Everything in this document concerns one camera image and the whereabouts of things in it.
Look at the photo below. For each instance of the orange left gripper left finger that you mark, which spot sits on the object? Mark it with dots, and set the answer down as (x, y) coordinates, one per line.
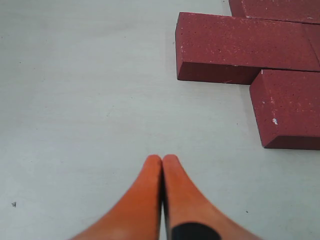
(137, 215)

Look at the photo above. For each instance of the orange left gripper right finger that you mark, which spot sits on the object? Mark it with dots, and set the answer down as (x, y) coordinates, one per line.
(189, 215)

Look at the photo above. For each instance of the red brick with white chip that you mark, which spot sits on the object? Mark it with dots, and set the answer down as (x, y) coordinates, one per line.
(286, 106)

